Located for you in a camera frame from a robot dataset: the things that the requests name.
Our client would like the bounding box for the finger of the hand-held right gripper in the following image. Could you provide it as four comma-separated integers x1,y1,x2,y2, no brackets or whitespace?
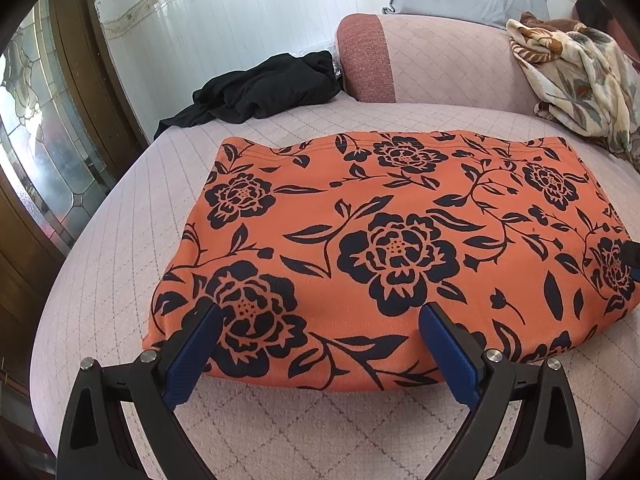
622,241,640,281

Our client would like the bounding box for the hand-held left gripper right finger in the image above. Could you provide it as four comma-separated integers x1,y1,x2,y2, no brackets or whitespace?
419,301,587,480

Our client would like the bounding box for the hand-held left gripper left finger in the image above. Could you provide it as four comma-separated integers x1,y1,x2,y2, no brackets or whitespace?
56,297,223,480

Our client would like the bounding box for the orange floral shirt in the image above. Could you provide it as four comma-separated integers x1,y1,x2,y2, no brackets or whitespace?
141,131,640,393

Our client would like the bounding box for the cream floral blanket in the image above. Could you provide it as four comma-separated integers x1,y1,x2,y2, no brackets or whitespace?
506,17,640,153

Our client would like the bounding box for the brown fleece cloth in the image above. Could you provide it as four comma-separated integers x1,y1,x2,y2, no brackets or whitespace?
520,10,586,35

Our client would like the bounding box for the black garment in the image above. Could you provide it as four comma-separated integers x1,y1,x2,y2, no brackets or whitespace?
575,0,626,33

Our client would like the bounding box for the pink quilted sofa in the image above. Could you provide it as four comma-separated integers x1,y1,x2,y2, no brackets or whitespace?
30,12,640,480

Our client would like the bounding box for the black cloth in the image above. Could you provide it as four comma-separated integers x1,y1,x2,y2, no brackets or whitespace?
152,50,343,142

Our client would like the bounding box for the wooden stained glass door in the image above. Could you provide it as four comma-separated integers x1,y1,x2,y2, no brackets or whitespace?
0,0,151,461

